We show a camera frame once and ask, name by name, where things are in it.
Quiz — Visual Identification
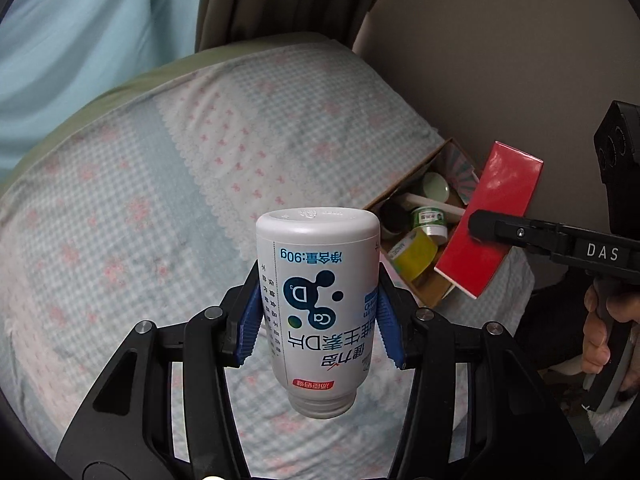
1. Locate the white jar green label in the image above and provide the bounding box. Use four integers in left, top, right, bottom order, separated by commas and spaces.
411, 206, 448, 245

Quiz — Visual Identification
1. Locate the checkered floral bed sheet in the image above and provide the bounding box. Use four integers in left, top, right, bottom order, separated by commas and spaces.
0, 39, 536, 476

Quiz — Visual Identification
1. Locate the cardboard box pink lining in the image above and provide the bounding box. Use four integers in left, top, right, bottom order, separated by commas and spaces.
368, 139, 480, 308

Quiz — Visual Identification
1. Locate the red and white box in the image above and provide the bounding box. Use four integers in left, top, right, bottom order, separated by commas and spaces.
435, 142, 544, 299

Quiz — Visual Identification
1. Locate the white remote control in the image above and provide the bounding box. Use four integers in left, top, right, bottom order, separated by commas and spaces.
396, 193, 465, 223

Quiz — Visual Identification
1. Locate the yellow packing tape roll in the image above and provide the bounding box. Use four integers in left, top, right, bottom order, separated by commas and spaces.
388, 229, 438, 282

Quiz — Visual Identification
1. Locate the light blue hanging cloth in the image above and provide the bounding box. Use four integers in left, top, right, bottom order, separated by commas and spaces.
1, 0, 198, 177

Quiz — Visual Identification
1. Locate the pale green round tin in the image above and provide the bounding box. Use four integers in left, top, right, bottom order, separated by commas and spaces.
421, 171, 450, 203

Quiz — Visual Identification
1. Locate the person's right hand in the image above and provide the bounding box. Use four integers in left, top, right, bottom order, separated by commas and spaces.
582, 285, 639, 390

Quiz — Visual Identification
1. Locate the white vitamin bottle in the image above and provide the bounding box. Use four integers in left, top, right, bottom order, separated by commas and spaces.
256, 207, 380, 419

